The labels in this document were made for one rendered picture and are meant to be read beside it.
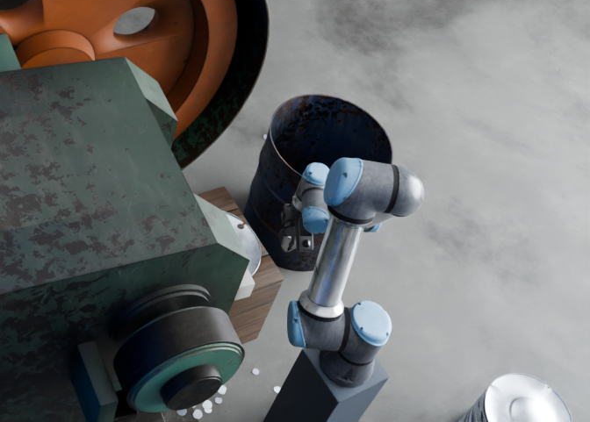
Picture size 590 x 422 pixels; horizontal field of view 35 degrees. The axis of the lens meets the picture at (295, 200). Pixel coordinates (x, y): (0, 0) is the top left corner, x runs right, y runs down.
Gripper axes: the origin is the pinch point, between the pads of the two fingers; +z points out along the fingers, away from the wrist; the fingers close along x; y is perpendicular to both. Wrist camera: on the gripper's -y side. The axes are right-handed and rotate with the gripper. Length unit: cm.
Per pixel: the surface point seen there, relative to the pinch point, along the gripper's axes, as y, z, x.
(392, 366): -18, 37, -45
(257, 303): -11.5, 11.8, 7.8
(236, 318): -14.0, 17.0, 13.4
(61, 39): -32, -103, 74
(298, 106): 57, -6, -10
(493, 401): -44, 13, -63
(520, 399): -43, 12, -72
